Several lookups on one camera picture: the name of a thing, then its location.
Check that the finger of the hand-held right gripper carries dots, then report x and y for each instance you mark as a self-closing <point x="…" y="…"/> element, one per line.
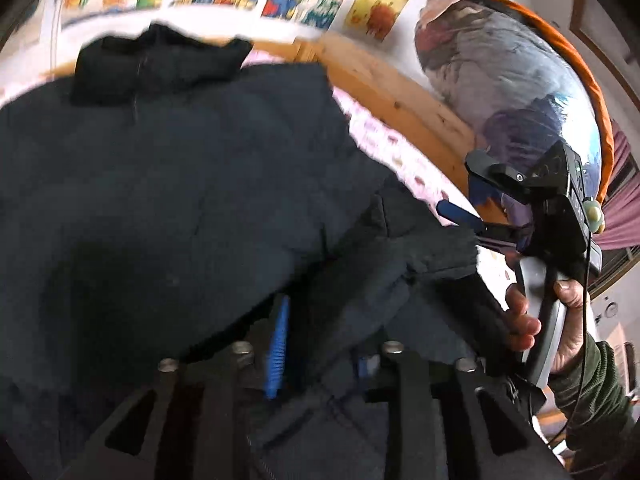
<point x="500" y="177"/>
<point x="457" y="214"/>

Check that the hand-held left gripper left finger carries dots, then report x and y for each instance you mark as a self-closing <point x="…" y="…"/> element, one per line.
<point x="278" y="345"/>

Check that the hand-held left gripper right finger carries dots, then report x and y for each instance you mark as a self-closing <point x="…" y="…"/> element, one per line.
<point x="364" y="367"/>

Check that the dark navy jacket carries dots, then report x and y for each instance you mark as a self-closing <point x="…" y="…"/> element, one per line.
<point x="175" y="185"/>

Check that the person's right forearm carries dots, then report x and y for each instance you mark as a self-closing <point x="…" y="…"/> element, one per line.
<point x="600" y="400"/>

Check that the person's right hand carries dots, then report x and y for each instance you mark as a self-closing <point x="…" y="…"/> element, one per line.
<point x="522" y="310"/>

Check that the pink curtain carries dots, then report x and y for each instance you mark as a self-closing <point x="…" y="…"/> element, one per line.
<point x="625" y="195"/>

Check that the pink apple print bedsheet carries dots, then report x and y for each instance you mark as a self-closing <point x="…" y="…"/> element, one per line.
<point x="395" y="152"/>

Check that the clear storage bag orange trim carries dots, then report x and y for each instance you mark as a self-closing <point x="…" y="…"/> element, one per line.
<point x="500" y="70"/>

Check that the wooden bed frame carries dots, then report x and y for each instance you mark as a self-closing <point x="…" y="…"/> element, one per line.
<point x="400" y="95"/>

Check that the yellow bear wall poster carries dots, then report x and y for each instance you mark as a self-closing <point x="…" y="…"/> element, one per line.
<point x="380" y="10"/>

